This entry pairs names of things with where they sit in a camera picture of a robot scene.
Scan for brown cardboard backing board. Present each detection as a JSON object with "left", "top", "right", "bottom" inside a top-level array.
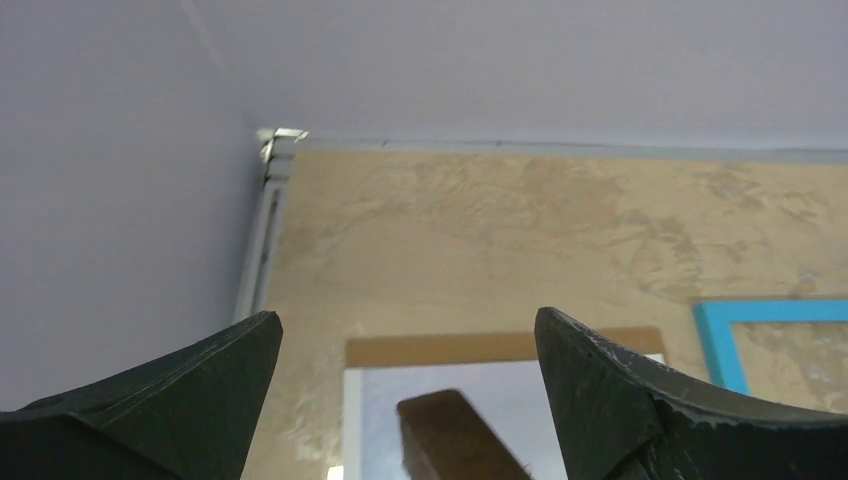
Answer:
[{"left": 343, "top": 326, "right": 667, "bottom": 369}]

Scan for hot air balloon photo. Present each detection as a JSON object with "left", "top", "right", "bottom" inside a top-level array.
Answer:
[{"left": 327, "top": 360, "right": 567, "bottom": 479}]

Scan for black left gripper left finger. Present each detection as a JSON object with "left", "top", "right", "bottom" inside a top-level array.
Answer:
[{"left": 1, "top": 311, "right": 283, "bottom": 479}]

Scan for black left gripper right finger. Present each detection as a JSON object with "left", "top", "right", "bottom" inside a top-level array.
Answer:
[{"left": 534, "top": 307, "right": 847, "bottom": 480}]

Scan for aluminium table edge rail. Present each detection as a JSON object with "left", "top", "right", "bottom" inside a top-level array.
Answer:
[{"left": 233, "top": 128, "right": 847, "bottom": 321}]

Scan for blue wooden picture frame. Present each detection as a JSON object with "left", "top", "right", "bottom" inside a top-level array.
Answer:
[{"left": 692, "top": 298, "right": 847, "bottom": 395}]

